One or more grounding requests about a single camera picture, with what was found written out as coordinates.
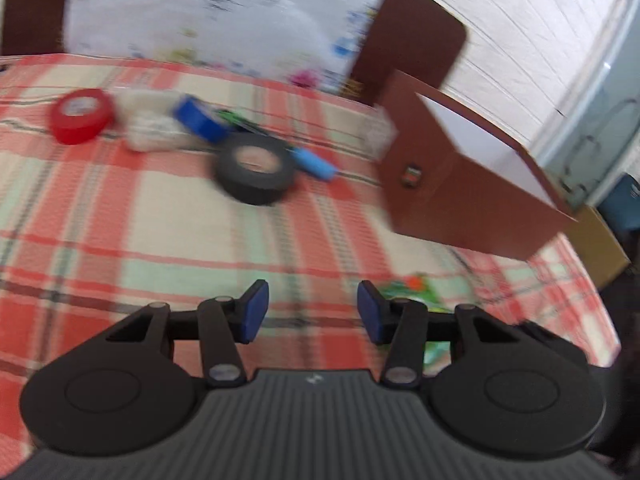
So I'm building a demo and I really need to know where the blue marker pen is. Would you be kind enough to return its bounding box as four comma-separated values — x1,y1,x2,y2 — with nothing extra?
292,149,341,181

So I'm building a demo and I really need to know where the red tape roll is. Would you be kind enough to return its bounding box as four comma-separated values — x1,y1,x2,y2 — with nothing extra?
49,88,117,146

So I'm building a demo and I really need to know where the brown cardboard box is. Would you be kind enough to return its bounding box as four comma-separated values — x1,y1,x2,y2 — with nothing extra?
375,70,578,261

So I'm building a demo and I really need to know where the small clear plastic bag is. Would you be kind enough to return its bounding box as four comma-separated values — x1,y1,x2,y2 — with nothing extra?
362,107,398,161

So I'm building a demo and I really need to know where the blue plastic chair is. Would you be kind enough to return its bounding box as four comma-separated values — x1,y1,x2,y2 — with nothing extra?
597,172,640,241

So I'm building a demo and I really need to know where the green black tool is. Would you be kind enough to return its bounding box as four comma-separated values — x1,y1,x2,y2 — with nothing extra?
215,109,271,136

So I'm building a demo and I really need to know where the tan cardboard carton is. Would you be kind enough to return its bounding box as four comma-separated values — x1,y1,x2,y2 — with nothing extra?
565,205,632,291

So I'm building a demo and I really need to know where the grey glass door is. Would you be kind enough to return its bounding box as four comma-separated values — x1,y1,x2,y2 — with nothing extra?
530,35,640,211

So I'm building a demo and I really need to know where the black tape roll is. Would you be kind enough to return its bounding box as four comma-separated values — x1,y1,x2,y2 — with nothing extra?
214,132,297,206

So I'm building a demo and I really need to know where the blue tape roll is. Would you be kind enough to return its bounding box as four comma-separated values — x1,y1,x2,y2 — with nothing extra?
172,95,233,143

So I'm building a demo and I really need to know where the floral plastic bag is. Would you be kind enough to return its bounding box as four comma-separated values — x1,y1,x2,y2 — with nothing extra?
62,0,396,93

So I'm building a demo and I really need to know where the red plaid blanket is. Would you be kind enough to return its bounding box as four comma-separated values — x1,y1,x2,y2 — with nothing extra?
0,55,621,466

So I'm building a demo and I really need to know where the brown headboard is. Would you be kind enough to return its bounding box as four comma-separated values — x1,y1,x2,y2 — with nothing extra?
0,0,468,106

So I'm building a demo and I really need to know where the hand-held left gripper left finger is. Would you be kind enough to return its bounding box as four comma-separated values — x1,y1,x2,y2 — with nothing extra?
102,280,271,388

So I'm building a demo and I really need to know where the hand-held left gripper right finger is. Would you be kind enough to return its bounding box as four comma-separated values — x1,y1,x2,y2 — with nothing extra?
356,280,526,388

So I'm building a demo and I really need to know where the green snack packet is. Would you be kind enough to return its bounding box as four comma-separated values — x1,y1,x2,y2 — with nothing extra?
377,272,451,376

